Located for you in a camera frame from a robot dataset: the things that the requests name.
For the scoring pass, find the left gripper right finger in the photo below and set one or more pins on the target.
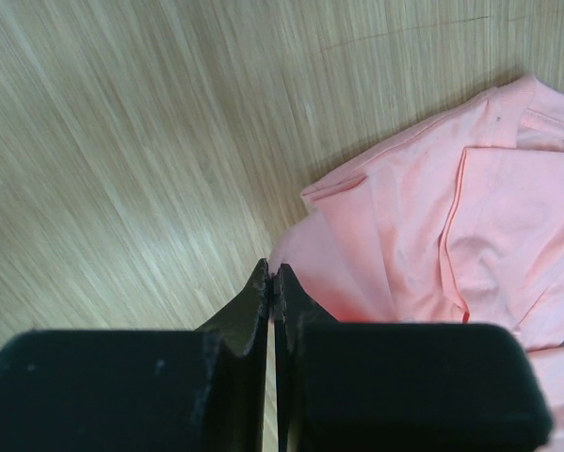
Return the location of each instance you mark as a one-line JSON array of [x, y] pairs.
[[399, 386]]

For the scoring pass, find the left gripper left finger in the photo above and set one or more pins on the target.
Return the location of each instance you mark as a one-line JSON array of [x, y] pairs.
[[141, 390]]

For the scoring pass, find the pink t-shirt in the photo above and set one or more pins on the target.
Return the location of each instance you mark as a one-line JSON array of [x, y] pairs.
[[459, 218]]

